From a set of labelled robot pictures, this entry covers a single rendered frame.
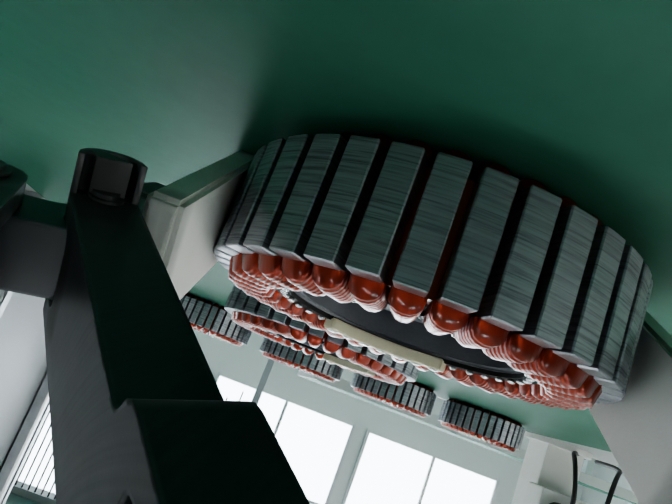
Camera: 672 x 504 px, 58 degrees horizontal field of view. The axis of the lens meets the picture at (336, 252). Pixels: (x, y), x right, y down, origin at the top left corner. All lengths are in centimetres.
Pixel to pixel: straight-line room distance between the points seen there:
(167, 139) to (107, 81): 3
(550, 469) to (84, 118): 85
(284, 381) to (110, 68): 646
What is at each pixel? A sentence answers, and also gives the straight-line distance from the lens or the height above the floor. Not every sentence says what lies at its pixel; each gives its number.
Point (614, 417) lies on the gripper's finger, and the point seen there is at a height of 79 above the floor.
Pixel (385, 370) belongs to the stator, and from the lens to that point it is 31.
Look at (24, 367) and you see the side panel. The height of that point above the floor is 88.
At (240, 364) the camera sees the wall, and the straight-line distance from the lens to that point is 658.
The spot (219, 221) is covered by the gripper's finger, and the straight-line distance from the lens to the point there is 16.
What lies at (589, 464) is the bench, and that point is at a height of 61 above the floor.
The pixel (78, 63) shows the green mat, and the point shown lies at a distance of 18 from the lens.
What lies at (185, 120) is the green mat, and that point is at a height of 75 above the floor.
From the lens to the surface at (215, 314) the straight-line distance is 75.
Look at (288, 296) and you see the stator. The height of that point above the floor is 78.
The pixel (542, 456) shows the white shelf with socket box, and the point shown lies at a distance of 98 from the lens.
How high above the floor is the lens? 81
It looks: 13 degrees down
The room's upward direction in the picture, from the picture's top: 159 degrees counter-clockwise
